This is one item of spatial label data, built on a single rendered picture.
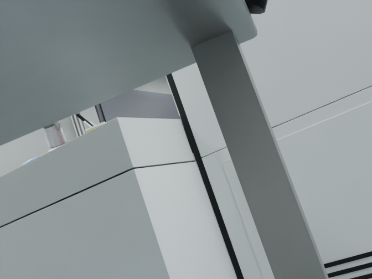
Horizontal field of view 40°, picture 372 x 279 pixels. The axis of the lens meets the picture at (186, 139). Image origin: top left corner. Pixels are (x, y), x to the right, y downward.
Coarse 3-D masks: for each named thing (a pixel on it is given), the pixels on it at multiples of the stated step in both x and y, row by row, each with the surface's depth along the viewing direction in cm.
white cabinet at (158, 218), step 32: (96, 192) 144; (128, 192) 138; (160, 192) 144; (192, 192) 158; (32, 224) 156; (64, 224) 150; (96, 224) 144; (128, 224) 138; (160, 224) 138; (192, 224) 151; (0, 256) 163; (32, 256) 156; (64, 256) 150; (96, 256) 144; (128, 256) 139; (160, 256) 134; (192, 256) 145; (224, 256) 160
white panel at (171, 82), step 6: (168, 78) 172; (168, 84) 172; (174, 84) 171; (174, 90) 171; (174, 96) 171; (180, 102) 170; (180, 108) 170; (180, 114) 170; (186, 120) 169; (186, 126) 169; (186, 132) 169; (192, 132) 168; (192, 138) 168; (192, 144) 168; (192, 150) 168; (198, 150) 167; (198, 156) 167
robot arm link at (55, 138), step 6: (54, 126) 230; (60, 126) 232; (48, 132) 230; (54, 132) 230; (60, 132) 231; (48, 138) 230; (54, 138) 230; (60, 138) 231; (48, 144) 232; (54, 144) 230; (60, 144) 231; (48, 150) 234
